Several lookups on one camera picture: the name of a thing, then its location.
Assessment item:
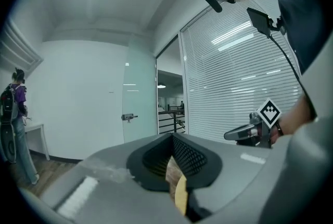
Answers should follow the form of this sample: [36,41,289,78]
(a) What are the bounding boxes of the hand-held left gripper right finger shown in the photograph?
[169,132,294,222]

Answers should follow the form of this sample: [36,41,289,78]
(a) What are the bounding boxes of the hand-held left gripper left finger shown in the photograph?
[41,132,183,224]

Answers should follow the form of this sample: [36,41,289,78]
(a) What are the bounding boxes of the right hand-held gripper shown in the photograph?
[223,98,283,148]

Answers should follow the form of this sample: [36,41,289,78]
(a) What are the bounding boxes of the person's right forearm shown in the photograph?
[279,94,317,137]

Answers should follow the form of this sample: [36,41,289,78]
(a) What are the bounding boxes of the person's right hand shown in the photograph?
[270,118,284,144]

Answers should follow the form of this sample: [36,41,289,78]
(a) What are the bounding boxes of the white slatted blinds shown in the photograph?
[180,2,304,143]

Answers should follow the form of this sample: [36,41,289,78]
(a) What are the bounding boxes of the round wooden side table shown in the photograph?
[166,160,188,216]

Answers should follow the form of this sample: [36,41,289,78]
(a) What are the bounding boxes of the black metal railing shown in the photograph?
[158,104,186,136]

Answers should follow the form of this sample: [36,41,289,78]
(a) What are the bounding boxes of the frosted glass door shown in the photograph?
[122,35,158,143]

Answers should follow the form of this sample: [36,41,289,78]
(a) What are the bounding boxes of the white desk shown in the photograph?
[24,123,50,162]

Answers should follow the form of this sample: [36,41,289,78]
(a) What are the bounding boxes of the black chest-mounted box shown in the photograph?
[246,7,287,39]

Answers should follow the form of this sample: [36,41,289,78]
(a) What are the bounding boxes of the metal door handle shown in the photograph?
[121,113,139,124]

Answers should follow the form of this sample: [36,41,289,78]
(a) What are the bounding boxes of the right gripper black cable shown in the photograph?
[267,34,313,104]

